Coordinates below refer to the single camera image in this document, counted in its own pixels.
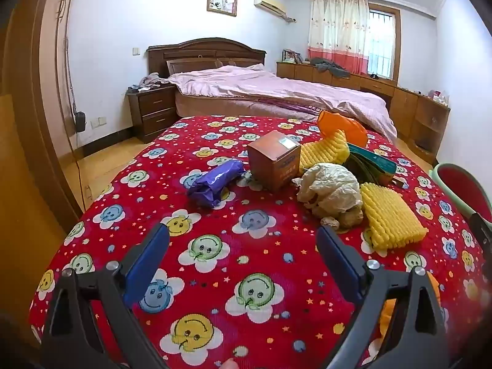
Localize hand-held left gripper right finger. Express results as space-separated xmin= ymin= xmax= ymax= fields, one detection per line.
xmin=316 ymin=224 xmax=452 ymax=369

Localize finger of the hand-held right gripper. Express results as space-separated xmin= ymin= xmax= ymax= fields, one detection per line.
xmin=469 ymin=211 xmax=492 ymax=240

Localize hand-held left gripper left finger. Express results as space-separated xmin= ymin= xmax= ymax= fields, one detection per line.
xmin=40 ymin=223 xmax=172 ymax=369

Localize red bucket with green rim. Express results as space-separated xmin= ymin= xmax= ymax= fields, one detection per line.
xmin=432 ymin=163 xmax=492 ymax=220

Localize green carton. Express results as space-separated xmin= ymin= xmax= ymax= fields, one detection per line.
xmin=344 ymin=154 xmax=381 ymax=185

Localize brown cardboard box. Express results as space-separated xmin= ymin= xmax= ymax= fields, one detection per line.
xmin=247 ymin=130 xmax=301 ymax=193

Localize orange plastic bag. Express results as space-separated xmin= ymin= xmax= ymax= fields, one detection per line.
xmin=317 ymin=110 xmax=369 ymax=149

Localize yellow foam net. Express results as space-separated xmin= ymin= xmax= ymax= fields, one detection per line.
xmin=299 ymin=130 xmax=350 ymax=172
xmin=360 ymin=182 xmax=429 ymax=250

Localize orange yellow cloth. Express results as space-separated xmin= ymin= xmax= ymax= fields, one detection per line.
xmin=380 ymin=272 xmax=441 ymax=341

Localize crumpled beige paper bag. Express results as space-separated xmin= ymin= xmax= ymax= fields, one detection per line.
xmin=292 ymin=162 xmax=364 ymax=229

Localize red smiley flower blanket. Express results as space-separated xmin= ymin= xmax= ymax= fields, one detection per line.
xmin=30 ymin=114 xmax=492 ymax=369

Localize purple plastic bag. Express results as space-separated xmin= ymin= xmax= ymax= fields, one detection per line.
xmin=186 ymin=159 xmax=247 ymax=208

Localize teal white box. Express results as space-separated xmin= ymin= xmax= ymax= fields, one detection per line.
xmin=348 ymin=143 xmax=398 ymax=175

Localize wooden corner shelf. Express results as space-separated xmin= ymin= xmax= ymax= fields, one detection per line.
xmin=409 ymin=94 xmax=451 ymax=164

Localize dark wooden nightstand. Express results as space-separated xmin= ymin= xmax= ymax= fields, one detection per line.
xmin=127 ymin=84 xmax=178 ymax=144

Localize bed with pink blanket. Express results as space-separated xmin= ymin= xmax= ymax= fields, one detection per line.
xmin=175 ymin=90 xmax=319 ymax=121

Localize pile of clothes on nightstand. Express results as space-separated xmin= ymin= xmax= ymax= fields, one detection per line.
xmin=129 ymin=73 xmax=170 ymax=93

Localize long wooden desk cabinet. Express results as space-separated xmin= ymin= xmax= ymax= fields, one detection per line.
xmin=276 ymin=61 xmax=419 ymax=139

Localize wooden wardrobe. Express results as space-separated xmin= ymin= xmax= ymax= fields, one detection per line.
xmin=0 ymin=0 xmax=83 ymax=354

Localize bed with pink cover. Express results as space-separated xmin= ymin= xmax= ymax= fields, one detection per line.
xmin=167 ymin=65 xmax=398 ymax=143

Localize dark grey clothes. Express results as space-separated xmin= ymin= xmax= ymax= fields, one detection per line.
xmin=309 ymin=57 xmax=350 ymax=78

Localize barred window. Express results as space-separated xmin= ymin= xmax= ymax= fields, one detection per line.
xmin=367 ymin=10 xmax=396 ymax=79

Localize dark wooden headboard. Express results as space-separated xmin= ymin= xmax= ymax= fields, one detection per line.
xmin=147 ymin=38 xmax=267 ymax=79

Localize cream and pink curtain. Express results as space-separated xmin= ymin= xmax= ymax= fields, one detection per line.
xmin=307 ymin=0 xmax=370 ymax=74

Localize thin hanging cable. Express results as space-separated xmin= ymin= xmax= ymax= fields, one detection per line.
xmin=61 ymin=36 xmax=89 ymax=208

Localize wall air conditioner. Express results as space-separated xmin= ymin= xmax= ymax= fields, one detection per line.
xmin=254 ymin=0 xmax=288 ymax=18

